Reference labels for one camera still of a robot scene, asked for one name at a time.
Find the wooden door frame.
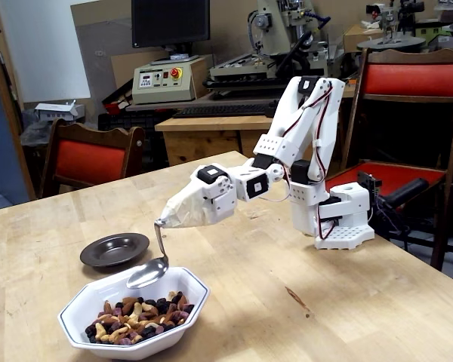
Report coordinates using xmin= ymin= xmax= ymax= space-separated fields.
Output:
xmin=0 ymin=0 xmax=37 ymax=201

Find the green box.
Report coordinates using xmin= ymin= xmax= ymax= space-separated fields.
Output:
xmin=414 ymin=20 xmax=453 ymax=48

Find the brown cardboard sheet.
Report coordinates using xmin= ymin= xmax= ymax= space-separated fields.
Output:
xmin=110 ymin=51 xmax=171 ymax=90

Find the small dark brown plate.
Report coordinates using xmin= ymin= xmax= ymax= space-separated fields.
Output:
xmin=79 ymin=232 xmax=151 ymax=268

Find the beige control box red button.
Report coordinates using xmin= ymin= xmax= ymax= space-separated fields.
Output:
xmin=131 ymin=56 xmax=208 ymax=106

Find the light wooden desk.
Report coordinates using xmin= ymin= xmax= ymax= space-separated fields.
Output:
xmin=154 ymin=114 xmax=276 ymax=167

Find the small metal apparatus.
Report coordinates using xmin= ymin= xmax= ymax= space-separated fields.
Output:
xmin=365 ymin=0 xmax=426 ymax=41

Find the white octagonal bowl blue rim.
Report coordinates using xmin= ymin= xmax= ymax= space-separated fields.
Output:
xmin=57 ymin=265 xmax=211 ymax=361

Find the red black case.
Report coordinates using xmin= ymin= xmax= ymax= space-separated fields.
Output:
xmin=100 ymin=87 xmax=134 ymax=115

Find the beige masking tape wrap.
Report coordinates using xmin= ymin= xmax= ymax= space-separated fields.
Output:
xmin=154 ymin=180 xmax=212 ymax=230

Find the brown cardboard box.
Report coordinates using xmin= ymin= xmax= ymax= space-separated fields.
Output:
xmin=342 ymin=24 xmax=386 ymax=54

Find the beige milling machine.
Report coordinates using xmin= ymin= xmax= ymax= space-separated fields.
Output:
xmin=203 ymin=0 xmax=348 ymax=100

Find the black cylinder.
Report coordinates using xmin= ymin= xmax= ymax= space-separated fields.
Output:
xmin=384 ymin=177 xmax=430 ymax=208

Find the dark round platter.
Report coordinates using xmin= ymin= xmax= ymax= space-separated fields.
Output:
xmin=356 ymin=35 xmax=427 ymax=54

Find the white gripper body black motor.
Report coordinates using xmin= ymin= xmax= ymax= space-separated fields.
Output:
xmin=190 ymin=164 xmax=238 ymax=200

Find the low wooden chair red cushion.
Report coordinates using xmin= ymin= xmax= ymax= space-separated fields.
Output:
xmin=37 ymin=118 xmax=146 ymax=200

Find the mixed nuts and dried fruit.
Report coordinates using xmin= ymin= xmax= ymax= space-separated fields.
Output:
xmin=85 ymin=290 xmax=196 ymax=345

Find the black circuit board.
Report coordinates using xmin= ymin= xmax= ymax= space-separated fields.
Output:
xmin=357 ymin=170 xmax=383 ymax=197

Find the dark wooden workbench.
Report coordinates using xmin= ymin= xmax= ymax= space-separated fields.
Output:
xmin=125 ymin=84 xmax=358 ymax=113

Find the black computer monitor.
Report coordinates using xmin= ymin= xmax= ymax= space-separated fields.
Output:
xmin=131 ymin=0 xmax=211 ymax=66

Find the grey plastic bag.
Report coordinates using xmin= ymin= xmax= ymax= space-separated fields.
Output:
xmin=20 ymin=120 xmax=54 ymax=146

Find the black keyboard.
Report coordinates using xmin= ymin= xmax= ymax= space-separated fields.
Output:
xmin=172 ymin=102 xmax=279 ymax=119

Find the thin purple cable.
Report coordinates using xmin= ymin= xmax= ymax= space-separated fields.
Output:
xmin=373 ymin=194 xmax=411 ymax=250

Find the small white paper box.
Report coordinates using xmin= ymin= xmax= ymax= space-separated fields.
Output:
xmin=34 ymin=100 xmax=86 ymax=124

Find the black plastic crate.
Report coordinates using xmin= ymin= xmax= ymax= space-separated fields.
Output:
xmin=97 ymin=112 xmax=171 ymax=167

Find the bent metal spoon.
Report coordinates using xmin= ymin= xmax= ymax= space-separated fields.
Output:
xmin=126 ymin=222 xmax=170 ymax=290

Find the blue door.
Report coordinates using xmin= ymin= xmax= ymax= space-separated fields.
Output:
xmin=0 ymin=67 xmax=29 ymax=214

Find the tall wooden chair red cushion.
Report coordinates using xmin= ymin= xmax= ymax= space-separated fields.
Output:
xmin=339 ymin=47 xmax=453 ymax=272

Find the large grey cardboard sheet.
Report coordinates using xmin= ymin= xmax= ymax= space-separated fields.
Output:
xmin=70 ymin=0 xmax=137 ymax=114

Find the white moving gripper finger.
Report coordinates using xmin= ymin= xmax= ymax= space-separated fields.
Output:
xmin=205 ymin=191 xmax=238 ymax=225

